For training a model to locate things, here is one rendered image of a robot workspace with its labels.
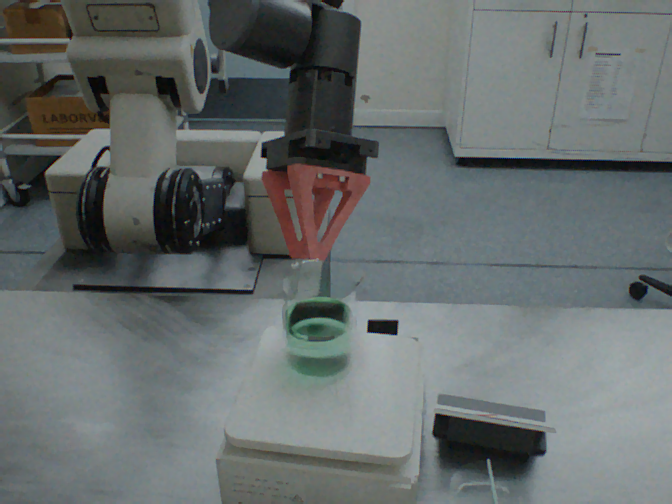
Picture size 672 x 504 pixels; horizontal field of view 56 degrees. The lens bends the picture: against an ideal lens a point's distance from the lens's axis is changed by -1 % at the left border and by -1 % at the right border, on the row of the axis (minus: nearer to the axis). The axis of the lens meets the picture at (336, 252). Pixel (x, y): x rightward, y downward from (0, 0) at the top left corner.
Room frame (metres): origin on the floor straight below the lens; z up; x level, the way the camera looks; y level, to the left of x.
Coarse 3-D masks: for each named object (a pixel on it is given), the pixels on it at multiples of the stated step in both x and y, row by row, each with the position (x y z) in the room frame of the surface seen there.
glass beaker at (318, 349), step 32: (320, 256) 0.38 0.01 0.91; (288, 288) 0.36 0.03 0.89; (320, 288) 0.38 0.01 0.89; (352, 288) 0.36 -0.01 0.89; (288, 320) 0.34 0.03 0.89; (320, 320) 0.33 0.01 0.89; (352, 320) 0.34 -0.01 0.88; (288, 352) 0.34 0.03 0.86; (320, 352) 0.33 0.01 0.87; (352, 352) 0.34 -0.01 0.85
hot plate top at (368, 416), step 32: (256, 352) 0.36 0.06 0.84; (384, 352) 0.36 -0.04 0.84; (416, 352) 0.36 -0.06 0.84; (256, 384) 0.33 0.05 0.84; (288, 384) 0.33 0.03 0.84; (320, 384) 0.33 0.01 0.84; (352, 384) 0.33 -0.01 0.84; (384, 384) 0.33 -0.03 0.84; (416, 384) 0.33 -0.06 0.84; (256, 416) 0.30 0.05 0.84; (288, 416) 0.30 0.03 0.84; (320, 416) 0.30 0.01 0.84; (352, 416) 0.30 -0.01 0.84; (384, 416) 0.30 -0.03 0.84; (256, 448) 0.28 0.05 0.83; (288, 448) 0.28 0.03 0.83; (320, 448) 0.27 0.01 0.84; (352, 448) 0.27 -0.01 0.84; (384, 448) 0.27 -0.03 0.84
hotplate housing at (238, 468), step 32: (416, 416) 0.32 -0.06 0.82; (224, 448) 0.29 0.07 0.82; (416, 448) 0.29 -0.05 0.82; (224, 480) 0.28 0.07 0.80; (256, 480) 0.28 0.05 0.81; (288, 480) 0.27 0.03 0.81; (320, 480) 0.27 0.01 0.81; (352, 480) 0.27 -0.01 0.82; (384, 480) 0.27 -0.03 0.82; (416, 480) 0.27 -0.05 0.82
